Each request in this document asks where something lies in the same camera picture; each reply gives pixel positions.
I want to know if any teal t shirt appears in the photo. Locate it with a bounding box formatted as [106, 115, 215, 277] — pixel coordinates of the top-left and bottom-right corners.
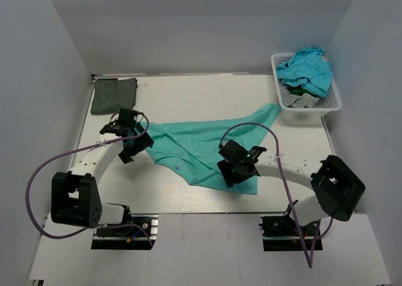
[146, 104, 280, 195]

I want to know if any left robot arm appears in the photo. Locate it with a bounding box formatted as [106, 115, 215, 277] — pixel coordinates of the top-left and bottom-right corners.
[51, 122, 153, 235]

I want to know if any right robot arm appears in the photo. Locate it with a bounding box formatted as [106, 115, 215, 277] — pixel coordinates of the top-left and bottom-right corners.
[217, 152, 366, 235]

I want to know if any folded dark green t shirt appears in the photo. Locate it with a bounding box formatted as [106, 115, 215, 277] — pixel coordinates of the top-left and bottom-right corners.
[90, 78, 138, 115]

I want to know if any grey cloth in basket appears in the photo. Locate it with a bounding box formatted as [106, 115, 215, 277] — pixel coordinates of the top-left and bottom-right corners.
[280, 86, 319, 108]

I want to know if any green cloth in basket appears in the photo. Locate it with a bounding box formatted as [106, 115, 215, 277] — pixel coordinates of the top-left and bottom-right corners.
[288, 87, 310, 96]

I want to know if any white plastic basket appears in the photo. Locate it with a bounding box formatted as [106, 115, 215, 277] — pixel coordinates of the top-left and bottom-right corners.
[271, 53, 342, 117]

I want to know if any light blue t shirt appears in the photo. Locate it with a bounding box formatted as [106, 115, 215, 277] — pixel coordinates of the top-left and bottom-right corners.
[276, 47, 332, 98]

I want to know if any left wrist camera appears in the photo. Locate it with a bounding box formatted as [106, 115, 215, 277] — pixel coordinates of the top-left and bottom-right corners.
[100, 109, 144, 137]

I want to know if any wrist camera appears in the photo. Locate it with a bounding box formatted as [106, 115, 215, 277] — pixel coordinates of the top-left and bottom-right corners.
[100, 109, 144, 137]
[217, 140, 267, 167]

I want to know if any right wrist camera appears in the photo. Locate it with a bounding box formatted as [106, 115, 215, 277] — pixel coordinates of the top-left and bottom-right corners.
[217, 140, 267, 167]

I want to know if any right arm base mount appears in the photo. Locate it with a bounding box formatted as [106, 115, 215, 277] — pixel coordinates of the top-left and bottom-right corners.
[259, 214, 323, 252]

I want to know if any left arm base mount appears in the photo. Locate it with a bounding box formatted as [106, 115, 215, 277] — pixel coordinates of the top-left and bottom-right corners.
[91, 214, 159, 251]

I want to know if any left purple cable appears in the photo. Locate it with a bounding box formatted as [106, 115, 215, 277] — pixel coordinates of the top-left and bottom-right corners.
[25, 109, 155, 248]

